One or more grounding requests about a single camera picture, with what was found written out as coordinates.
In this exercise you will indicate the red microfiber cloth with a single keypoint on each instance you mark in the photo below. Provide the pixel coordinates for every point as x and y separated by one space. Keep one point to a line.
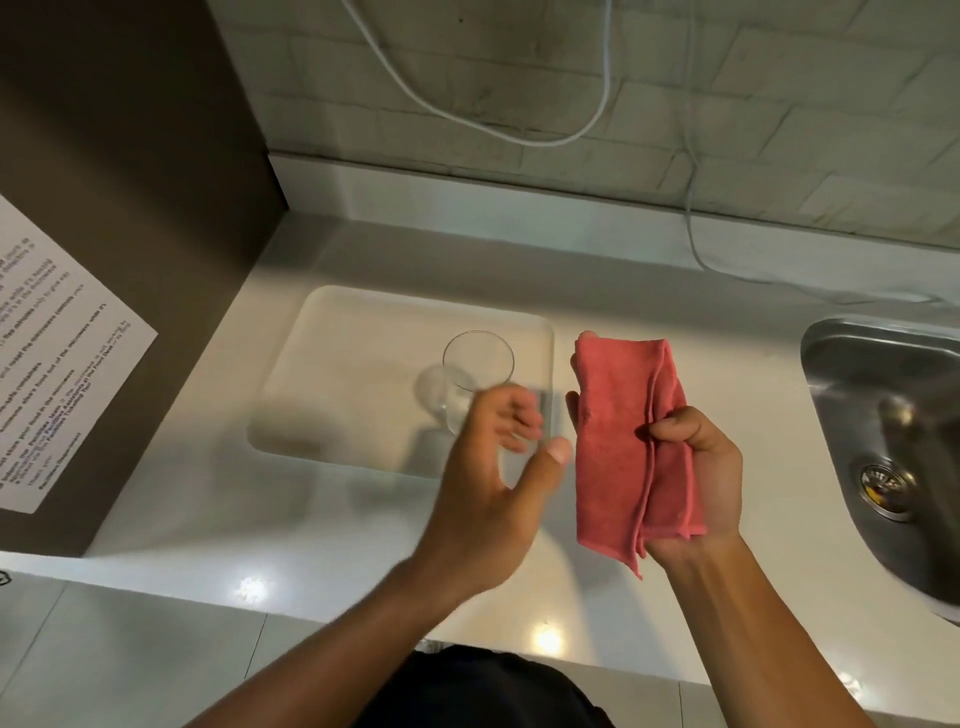
626 442

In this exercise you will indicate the person's left hand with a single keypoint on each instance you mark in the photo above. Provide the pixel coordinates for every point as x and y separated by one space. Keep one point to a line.
480 510

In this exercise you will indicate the white plastic tray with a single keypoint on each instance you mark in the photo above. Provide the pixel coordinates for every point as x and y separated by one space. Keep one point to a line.
397 375

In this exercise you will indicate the person's left forearm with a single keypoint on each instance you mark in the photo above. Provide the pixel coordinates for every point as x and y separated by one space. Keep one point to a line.
300 652

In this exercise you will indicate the person's right hand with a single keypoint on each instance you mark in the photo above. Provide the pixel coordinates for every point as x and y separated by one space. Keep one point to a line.
712 480

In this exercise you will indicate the person's black clothing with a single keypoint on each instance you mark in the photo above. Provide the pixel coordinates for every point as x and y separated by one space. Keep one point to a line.
480 690

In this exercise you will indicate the clear drinking glass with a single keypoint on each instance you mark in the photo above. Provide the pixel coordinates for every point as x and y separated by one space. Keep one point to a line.
469 382

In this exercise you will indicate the person's right forearm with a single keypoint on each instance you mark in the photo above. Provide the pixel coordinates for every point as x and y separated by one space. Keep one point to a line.
780 637

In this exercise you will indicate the brown cabinet panel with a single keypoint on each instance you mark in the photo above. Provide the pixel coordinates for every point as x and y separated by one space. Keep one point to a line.
112 225

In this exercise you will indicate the person's left thumb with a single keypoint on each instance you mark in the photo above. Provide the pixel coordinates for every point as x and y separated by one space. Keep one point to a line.
541 469

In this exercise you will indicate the printed paper notice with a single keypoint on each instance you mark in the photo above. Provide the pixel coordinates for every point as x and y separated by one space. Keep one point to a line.
52 360

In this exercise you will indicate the person's right thumb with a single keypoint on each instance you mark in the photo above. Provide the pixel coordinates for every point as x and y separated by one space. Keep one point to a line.
667 427

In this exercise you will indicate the stainless steel sink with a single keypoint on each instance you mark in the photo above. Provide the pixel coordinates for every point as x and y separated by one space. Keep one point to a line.
889 450

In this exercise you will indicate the sink drain strainer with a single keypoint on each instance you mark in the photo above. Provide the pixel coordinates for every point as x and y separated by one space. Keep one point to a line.
887 491

